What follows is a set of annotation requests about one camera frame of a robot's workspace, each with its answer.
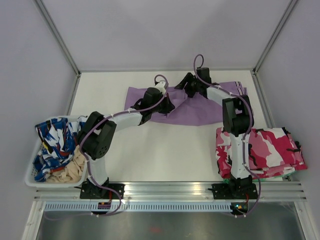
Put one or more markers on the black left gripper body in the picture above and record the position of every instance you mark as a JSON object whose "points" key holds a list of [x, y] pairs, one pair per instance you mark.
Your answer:
{"points": [[163, 108]]}

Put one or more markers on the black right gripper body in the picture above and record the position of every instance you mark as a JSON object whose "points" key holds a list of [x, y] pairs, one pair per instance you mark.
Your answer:
{"points": [[191, 86]]}

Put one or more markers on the purple trousers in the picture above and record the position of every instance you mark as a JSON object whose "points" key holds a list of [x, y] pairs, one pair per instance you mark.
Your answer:
{"points": [[196, 111]]}

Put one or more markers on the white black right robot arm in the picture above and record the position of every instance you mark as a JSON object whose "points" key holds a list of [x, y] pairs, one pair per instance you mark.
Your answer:
{"points": [[237, 118]]}

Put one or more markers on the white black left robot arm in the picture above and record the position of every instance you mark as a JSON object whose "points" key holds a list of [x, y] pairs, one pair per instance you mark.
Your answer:
{"points": [[96, 135]]}

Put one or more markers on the pink camouflage folded trousers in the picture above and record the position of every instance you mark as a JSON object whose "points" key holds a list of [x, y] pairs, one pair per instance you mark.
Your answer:
{"points": [[272, 153]]}

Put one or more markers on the blue white patterned garment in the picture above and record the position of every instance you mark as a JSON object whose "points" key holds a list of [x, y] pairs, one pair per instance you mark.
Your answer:
{"points": [[59, 161]]}

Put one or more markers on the beige garment in basket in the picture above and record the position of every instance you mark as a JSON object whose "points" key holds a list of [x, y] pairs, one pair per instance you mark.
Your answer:
{"points": [[72, 172]]}

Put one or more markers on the white plastic laundry basket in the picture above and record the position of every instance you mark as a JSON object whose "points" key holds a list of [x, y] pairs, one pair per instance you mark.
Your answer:
{"points": [[32, 175]]}

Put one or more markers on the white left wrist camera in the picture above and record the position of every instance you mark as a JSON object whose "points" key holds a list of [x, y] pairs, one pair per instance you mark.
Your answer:
{"points": [[162, 86]]}

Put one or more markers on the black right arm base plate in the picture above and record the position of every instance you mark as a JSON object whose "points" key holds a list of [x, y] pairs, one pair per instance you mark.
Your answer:
{"points": [[223, 191]]}

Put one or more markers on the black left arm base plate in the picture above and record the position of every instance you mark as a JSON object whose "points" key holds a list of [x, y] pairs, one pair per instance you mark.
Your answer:
{"points": [[91, 192]]}

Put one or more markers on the white slotted cable duct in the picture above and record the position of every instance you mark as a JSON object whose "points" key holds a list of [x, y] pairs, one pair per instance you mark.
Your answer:
{"points": [[93, 206]]}

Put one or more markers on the aluminium frame rail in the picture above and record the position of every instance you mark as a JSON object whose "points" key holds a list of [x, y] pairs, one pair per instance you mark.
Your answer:
{"points": [[271, 191]]}

